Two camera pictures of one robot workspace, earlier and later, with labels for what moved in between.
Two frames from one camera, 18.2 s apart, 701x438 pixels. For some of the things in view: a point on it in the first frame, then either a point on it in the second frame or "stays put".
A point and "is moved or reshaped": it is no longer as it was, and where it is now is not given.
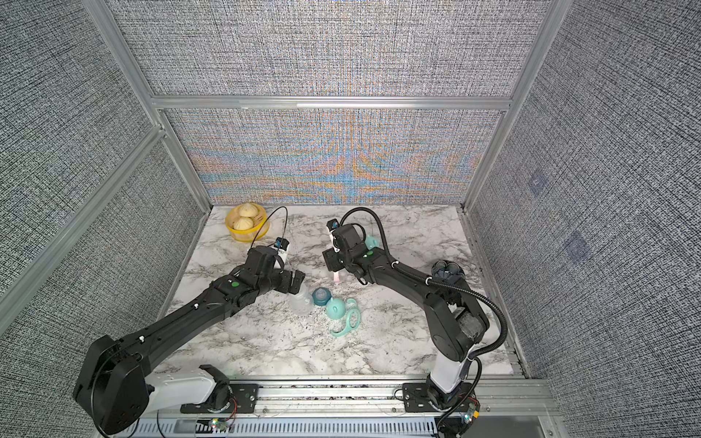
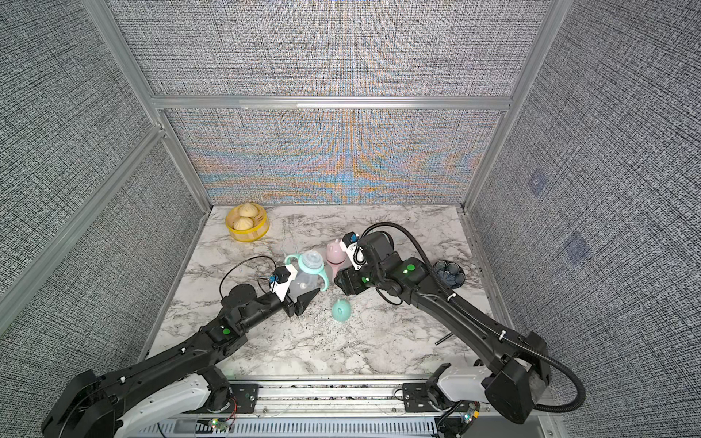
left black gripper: (287, 285) -> (300, 306)
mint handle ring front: (349, 327) -> (313, 271)
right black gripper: (331, 260) -> (351, 284)
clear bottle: (303, 302) is moved or reshaped
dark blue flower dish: (447, 270) stays put
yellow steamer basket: (245, 221) stays put
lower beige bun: (244, 223) stays put
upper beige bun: (247, 209) stays put
